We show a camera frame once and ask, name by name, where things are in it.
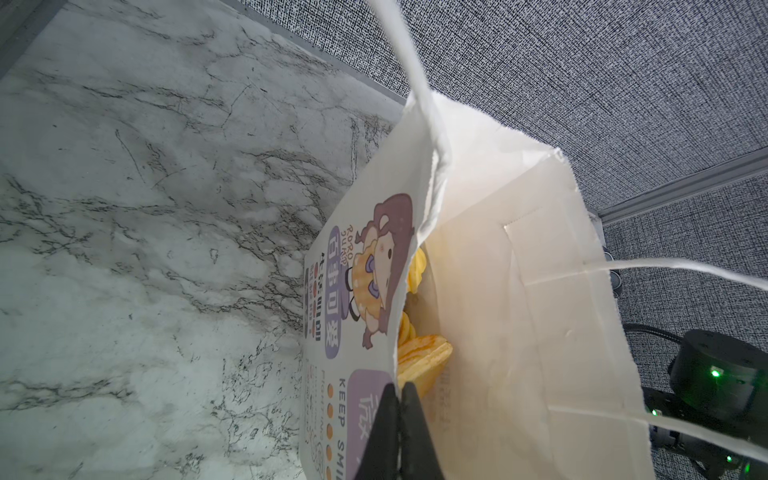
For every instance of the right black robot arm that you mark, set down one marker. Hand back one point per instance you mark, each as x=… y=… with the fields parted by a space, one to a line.
x=720 y=383

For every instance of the yellow braided pastry bread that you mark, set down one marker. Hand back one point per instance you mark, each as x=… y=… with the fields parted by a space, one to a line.
x=416 y=271

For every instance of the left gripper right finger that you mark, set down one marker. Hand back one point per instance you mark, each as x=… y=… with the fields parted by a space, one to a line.
x=418 y=457

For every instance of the ridged yellow spiral bread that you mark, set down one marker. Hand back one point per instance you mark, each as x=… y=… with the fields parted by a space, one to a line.
x=421 y=359

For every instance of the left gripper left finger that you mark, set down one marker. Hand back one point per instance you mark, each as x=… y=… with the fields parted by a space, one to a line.
x=380 y=458

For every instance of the white printed paper bag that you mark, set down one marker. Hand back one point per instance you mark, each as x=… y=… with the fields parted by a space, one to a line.
x=541 y=383

